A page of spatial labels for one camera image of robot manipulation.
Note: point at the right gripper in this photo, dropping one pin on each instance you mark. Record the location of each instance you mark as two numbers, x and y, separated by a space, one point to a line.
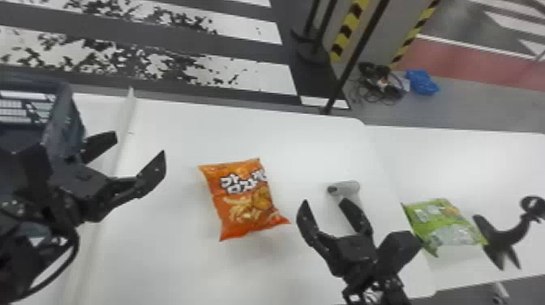
355 255

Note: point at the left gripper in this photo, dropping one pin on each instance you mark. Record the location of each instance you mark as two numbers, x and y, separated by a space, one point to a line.
81 187

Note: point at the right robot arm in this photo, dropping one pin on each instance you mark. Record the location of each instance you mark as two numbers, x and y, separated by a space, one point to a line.
374 291

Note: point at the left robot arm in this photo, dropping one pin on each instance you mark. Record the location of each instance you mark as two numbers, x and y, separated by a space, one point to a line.
17 255

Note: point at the hand scanner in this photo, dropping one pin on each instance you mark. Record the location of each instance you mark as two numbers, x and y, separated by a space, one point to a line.
344 188

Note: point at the blue basket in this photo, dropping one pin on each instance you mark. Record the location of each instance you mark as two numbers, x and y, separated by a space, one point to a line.
64 123

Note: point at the orange snack packet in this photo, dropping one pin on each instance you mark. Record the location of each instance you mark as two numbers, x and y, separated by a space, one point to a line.
242 200

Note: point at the green snack packet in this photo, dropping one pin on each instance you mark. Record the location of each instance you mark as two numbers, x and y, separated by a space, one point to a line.
443 225

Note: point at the black stand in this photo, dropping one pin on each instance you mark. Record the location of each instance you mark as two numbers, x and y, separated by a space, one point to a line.
500 240

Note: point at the blue bag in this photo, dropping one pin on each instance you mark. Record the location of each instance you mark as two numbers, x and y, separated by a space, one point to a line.
421 82

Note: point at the yellow black striped post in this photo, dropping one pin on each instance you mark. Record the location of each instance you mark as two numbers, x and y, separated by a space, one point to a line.
412 36
347 30

